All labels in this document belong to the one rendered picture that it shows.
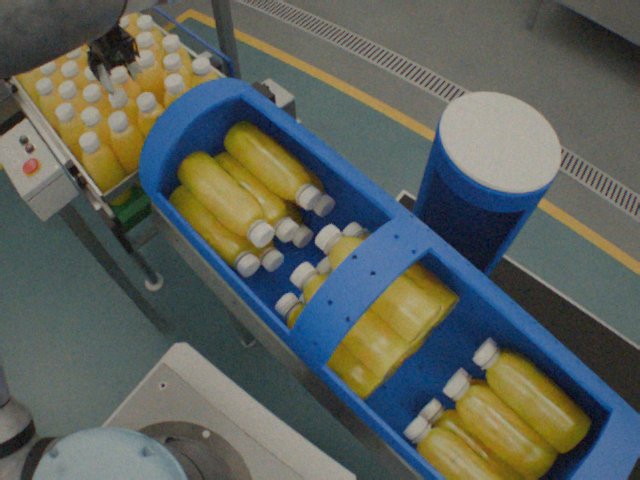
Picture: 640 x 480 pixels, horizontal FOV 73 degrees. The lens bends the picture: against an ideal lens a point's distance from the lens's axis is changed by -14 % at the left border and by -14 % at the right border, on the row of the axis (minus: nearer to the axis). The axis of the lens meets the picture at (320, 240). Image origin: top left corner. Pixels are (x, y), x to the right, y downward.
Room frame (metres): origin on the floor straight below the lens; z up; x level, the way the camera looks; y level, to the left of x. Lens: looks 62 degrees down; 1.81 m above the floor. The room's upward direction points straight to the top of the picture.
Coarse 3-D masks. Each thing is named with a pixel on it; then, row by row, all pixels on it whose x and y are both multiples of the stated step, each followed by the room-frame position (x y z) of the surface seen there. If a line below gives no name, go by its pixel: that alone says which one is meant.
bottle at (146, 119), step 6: (156, 102) 0.72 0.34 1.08; (138, 108) 0.70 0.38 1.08; (156, 108) 0.71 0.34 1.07; (162, 108) 0.72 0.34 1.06; (138, 114) 0.70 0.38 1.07; (144, 114) 0.69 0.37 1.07; (150, 114) 0.69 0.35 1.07; (156, 114) 0.70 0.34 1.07; (138, 120) 0.69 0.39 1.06; (144, 120) 0.69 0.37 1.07; (150, 120) 0.68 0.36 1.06; (156, 120) 0.69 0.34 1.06; (138, 126) 0.69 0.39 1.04; (144, 126) 0.68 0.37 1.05; (150, 126) 0.68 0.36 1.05; (144, 132) 0.68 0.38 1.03; (144, 138) 0.69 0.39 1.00
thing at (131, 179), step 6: (138, 168) 0.62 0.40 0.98; (132, 174) 0.61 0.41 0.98; (138, 174) 0.61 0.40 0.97; (126, 180) 0.59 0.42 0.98; (132, 180) 0.60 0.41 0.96; (138, 180) 0.61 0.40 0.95; (114, 186) 0.58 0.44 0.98; (120, 186) 0.58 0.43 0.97; (126, 186) 0.59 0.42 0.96; (108, 192) 0.56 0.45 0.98; (114, 192) 0.57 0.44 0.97; (120, 192) 0.58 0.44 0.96; (108, 198) 0.56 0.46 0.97; (114, 198) 0.56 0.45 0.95
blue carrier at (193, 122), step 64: (192, 128) 0.58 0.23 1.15; (384, 192) 0.42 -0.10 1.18; (320, 256) 0.42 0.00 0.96; (384, 256) 0.29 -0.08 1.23; (448, 256) 0.30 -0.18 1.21; (320, 320) 0.21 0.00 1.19; (448, 320) 0.28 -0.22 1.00; (512, 320) 0.20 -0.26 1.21; (384, 384) 0.17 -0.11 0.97; (576, 384) 0.13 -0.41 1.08; (576, 448) 0.03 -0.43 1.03
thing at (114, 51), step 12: (108, 36) 0.72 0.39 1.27; (120, 36) 0.73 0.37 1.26; (132, 36) 0.74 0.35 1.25; (96, 48) 0.71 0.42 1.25; (108, 48) 0.70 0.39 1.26; (120, 48) 0.72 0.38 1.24; (132, 48) 0.74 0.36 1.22; (108, 60) 0.70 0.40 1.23; (120, 60) 0.71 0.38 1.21; (132, 60) 0.72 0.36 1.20; (108, 72) 0.69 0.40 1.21
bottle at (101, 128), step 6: (102, 120) 0.69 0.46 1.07; (84, 126) 0.67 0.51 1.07; (90, 126) 0.66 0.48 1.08; (96, 126) 0.67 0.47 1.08; (102, 126) 0.67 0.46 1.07; (108, 126) 0.68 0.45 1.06; (84, 132) 0.66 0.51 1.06; (96, 132) 0.66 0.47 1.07; (102, 132) 0.66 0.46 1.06; (108, 132) 0.67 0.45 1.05; (102, 138) 0.65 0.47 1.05; (108, 138) 0.66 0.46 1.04; (108, 144) 0.66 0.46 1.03
